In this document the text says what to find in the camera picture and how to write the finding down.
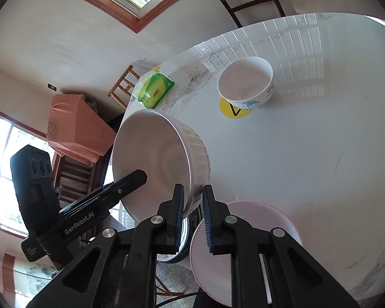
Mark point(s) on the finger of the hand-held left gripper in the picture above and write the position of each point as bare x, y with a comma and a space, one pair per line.
128, 183

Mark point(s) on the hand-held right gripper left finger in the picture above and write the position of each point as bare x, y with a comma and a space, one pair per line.
179, 218

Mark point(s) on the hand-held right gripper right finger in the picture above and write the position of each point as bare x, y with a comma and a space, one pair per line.
208, 224

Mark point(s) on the small blue floral plate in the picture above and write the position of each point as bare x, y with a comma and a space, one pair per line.
194, 218

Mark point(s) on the ribbed white pink bowl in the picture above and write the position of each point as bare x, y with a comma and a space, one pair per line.
154, 154

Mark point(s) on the white bowl with cartoon print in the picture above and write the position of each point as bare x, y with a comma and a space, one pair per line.
243, 80

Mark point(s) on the dark wooden cabinet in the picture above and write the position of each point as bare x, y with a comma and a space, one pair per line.
70, 173

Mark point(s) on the wooden stool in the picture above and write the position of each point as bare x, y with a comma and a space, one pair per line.
166, 287

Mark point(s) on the orange cloth cover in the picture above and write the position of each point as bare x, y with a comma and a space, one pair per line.
77, 128

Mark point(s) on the landscape painted panel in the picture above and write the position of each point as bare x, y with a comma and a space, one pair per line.
25, 272

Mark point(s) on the green tissue pack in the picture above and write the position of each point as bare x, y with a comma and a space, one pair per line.
154, 91

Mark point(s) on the light wooden chair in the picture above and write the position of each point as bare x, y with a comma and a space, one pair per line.
119, 81

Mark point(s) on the yellow round sticker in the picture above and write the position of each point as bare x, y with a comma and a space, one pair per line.
227, 110

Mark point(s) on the dark wooden chair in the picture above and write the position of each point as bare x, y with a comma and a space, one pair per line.
227, 6

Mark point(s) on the rectangular window with wooden frame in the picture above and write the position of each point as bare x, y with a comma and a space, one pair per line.
0, 166

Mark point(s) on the wall switch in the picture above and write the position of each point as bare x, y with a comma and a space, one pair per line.
51, 87

